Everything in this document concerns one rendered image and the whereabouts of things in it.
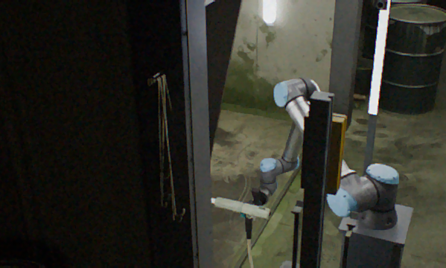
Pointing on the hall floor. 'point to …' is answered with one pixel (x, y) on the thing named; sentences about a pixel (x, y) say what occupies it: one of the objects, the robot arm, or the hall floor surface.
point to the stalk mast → (316, 177)
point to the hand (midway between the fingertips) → (247, 214)
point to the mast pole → (369, 142)
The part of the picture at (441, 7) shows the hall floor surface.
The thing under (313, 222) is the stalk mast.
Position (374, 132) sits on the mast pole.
